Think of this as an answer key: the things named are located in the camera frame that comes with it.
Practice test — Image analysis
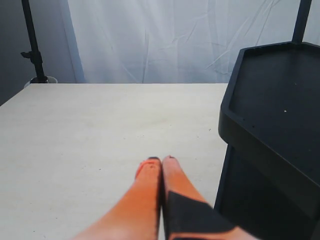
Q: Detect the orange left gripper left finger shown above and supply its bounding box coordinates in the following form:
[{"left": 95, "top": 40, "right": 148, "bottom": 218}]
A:
[{"left": 74, "top": 157, "right": 162, "bottom": 240}]

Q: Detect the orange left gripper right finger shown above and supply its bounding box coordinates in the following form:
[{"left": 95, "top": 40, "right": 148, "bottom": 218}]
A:
[{"left": 162, "top": 156, "right": 256, "bottom": 240}]

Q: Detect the black shelf rack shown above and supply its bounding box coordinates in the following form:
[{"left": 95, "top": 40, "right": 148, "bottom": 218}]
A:
[{"left": 214, "top": 0, "right": 320, "bottom": 240}]

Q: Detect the black light stand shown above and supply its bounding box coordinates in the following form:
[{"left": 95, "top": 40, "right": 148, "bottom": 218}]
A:
[{"left": 20, "top": 0, "right": 48, "bottom": 84}]

